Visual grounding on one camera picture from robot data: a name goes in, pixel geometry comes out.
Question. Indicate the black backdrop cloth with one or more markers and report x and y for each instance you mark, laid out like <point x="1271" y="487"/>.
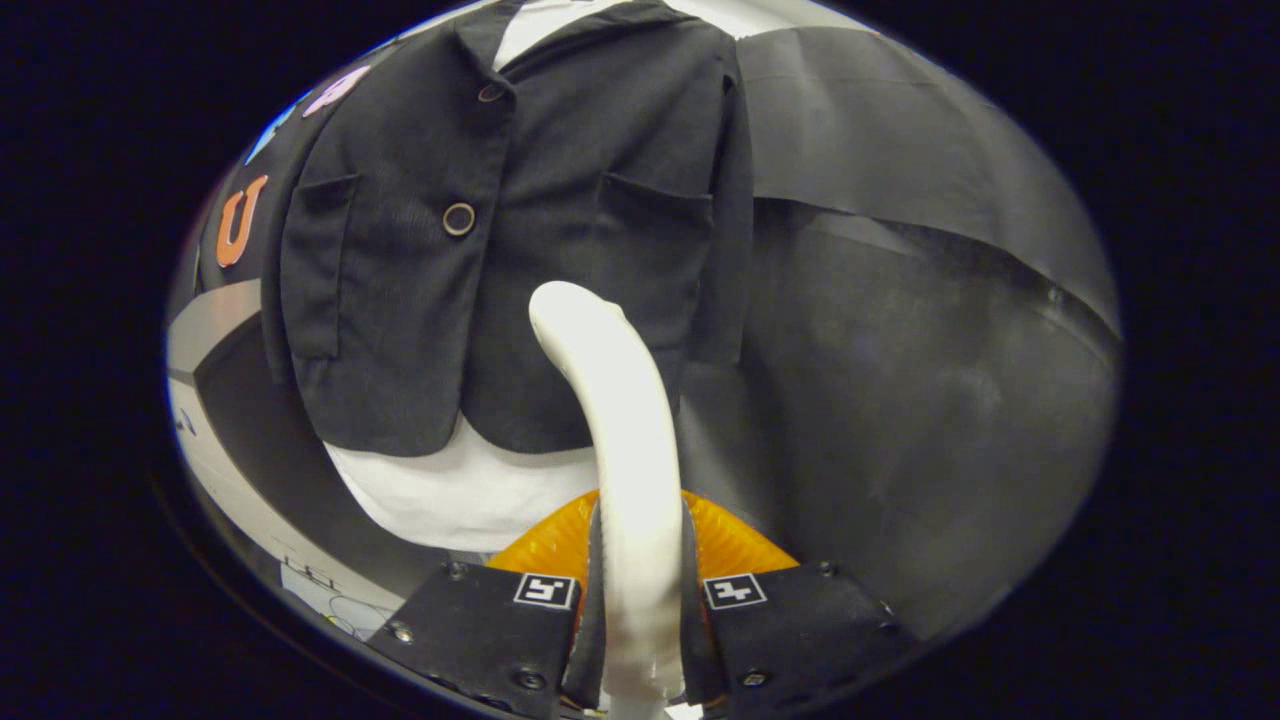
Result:
<point x="900" y="400"/>

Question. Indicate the white mannequin torso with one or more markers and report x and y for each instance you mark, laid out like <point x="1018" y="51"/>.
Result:
<point x="460" y="500"/>

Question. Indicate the black blazer jacket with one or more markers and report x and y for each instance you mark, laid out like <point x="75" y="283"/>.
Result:
<point x="400" y="300"/>

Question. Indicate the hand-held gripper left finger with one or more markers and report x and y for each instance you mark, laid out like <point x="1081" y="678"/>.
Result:
<point x="590" y="640"/>

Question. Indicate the grey cabinet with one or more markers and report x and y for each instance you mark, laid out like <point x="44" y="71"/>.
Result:
<point x="210" y="320"/>

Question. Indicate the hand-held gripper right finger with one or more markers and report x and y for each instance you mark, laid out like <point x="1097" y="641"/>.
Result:
<point x="698" y="650"/>

